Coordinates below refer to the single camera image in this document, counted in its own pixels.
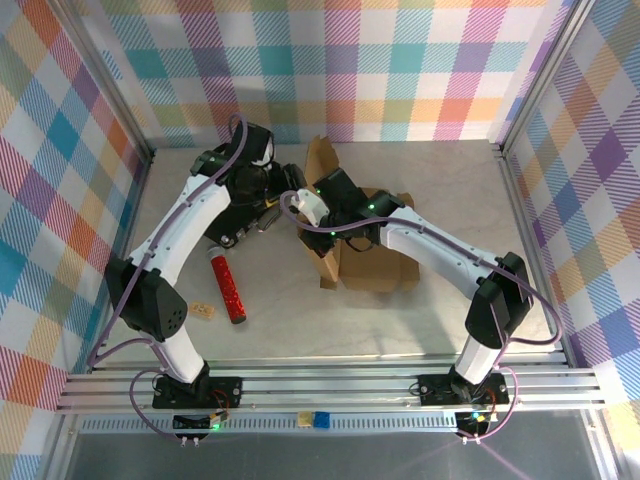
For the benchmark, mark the brown cardboard box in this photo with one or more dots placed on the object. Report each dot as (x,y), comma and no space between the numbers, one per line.
(380,270)

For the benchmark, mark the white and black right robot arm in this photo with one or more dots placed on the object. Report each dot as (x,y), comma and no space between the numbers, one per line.
(440,245)

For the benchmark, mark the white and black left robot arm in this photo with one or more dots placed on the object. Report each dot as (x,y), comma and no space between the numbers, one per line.
(170,240)

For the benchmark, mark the black hard case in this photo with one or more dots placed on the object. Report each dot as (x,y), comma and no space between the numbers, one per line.
(235,220)

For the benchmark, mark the red glitter tube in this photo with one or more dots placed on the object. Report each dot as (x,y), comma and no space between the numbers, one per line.
(229,285)

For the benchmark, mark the small wooden block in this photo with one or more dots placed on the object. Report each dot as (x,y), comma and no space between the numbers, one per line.
(202,310)

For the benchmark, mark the small blue block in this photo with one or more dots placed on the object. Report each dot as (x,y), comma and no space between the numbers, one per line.
(322,420)

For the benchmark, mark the small tan block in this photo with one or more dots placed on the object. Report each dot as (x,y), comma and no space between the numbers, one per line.
(304,419)

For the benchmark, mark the grey metal plate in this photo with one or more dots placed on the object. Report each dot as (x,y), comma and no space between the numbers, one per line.
(325,460)

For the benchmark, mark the aluminium side rail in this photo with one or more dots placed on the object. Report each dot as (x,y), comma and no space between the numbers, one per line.
(141,190)
(517,200)

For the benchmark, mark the aluminium frame post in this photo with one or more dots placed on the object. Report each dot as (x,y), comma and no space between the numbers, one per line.
(545,75)
(100,80)

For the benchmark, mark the aluminium frame beam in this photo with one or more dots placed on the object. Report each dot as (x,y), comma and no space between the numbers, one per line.
(325,390)

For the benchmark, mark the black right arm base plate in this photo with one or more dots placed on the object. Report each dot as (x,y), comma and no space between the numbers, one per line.
(435,390)

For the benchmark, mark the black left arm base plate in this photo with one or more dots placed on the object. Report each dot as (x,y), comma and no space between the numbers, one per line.
(225,390)

